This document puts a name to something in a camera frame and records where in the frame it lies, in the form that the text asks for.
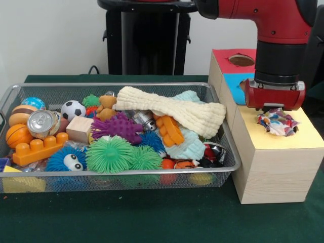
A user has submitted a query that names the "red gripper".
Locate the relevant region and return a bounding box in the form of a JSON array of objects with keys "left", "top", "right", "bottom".
[{"left": 244, "top": 78, "right": 306, "bottom": 112}]

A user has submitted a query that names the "white cloth with coloured dots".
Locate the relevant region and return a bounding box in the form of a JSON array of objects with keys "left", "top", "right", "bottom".
[{"left": 257, "top": 107, "right": 301, "bottom": 137}]

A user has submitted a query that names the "cream knitted cloth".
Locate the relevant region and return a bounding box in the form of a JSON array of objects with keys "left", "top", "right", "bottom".
[{"left": 112, "top": 86, "right": 227, "bottom": 139}]

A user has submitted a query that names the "wooden box with three holes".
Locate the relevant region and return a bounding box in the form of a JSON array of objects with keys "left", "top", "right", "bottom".
[{"left": 208, "top": 48, "right": 324, "bottom": 205}]

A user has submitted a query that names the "silver mesh bin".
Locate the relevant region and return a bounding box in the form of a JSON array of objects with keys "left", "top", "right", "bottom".
[{"left": 0, "top": 82, "right": 241, "bottom": 194}]

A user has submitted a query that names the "dark green table cloth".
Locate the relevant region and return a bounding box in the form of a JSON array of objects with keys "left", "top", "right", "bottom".
[
  {"left": 303, "top": 83, "right": 324, "bottom": 102},
  {"left": 0, "top": 74, "right": 324, "bottom": 243}
]

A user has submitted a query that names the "black stand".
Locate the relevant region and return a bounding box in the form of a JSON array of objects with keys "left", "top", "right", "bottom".
[{"left": 302, "top": 5, "right": 324, "bottom": 96}]

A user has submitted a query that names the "light blue knitted cloth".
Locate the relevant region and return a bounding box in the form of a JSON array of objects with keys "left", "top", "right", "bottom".
[{"left": 166, "top": 91, "right": 207, "bottom": 160}]

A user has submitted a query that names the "orange plastic building block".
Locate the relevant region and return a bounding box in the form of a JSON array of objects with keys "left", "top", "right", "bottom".
[{"left": 153, "top": 114, "right": 185, "bottom": 147}]

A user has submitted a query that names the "purple spiky toy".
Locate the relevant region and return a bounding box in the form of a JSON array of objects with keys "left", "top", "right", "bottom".
[{"left": 90, "top": 112, "right": 144, "bottom": 145}]

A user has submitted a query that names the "large green spiky ball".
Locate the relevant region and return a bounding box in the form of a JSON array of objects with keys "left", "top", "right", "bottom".
[{"left": 85, "top": 135, "right": 135, "bottom": 175}]

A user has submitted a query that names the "small soccer ball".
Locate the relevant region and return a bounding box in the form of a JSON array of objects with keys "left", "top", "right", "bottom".
[{"left": 60, "top": 100, "right": 87, "bottom": 122}]

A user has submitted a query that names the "blue spiky ball with eyes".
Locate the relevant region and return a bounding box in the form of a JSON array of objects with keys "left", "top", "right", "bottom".
[{"left": 45, "top": 146, "right": 88, "bottom": 172}]

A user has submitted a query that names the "silver drink can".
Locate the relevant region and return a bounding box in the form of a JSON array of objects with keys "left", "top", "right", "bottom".
[{"left": 27, "top": 110, "right": 61, "bottom": 140}]

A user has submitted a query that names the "long orange building block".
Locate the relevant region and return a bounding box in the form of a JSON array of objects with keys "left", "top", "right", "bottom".
[{"left": 12, "top": 132, "right": 69, "bottom": 167}]

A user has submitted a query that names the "orange toy basketball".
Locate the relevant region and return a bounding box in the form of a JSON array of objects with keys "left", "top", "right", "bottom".
[{"left": 6, "top": 124, "right": 35, "bottom": 149}]

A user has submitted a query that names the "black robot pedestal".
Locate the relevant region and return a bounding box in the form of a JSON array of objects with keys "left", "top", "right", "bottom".
[{"left": 97, "top": 0, "right": 205, "bottom": 75}]

